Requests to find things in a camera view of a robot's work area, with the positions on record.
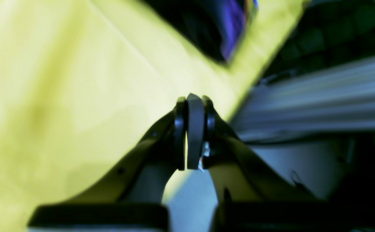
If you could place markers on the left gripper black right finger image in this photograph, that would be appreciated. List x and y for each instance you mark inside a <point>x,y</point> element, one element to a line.
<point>251,196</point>

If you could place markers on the yellow table cloth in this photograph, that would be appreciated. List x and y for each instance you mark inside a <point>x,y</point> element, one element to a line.
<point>82,80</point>

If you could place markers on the black T-shirt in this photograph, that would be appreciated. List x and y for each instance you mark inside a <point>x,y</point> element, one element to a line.
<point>214,27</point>

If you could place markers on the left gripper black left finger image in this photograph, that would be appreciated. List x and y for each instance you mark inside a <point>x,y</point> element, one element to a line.
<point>129,196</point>

